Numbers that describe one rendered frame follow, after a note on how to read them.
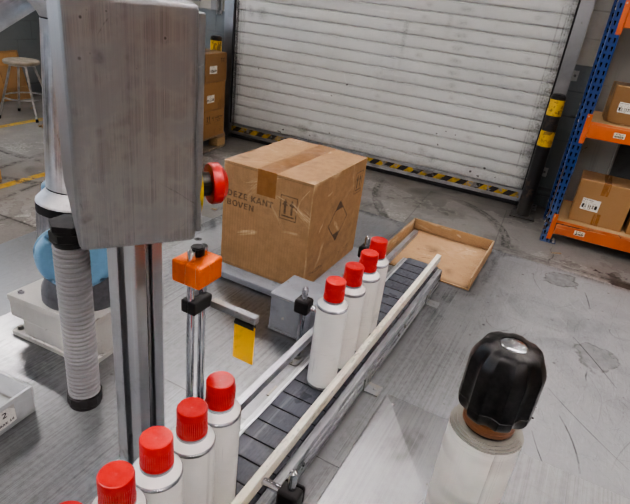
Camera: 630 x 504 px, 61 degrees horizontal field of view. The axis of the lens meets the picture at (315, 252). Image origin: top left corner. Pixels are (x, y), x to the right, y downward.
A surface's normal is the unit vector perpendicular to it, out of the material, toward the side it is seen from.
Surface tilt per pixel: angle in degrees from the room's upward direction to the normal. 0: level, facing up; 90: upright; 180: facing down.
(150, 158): 90
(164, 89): 90
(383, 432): 0
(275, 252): 90
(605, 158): 90
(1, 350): 0
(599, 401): 0
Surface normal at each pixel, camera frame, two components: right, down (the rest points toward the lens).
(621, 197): -0.46, 0.34
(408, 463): 0.11, -0.89
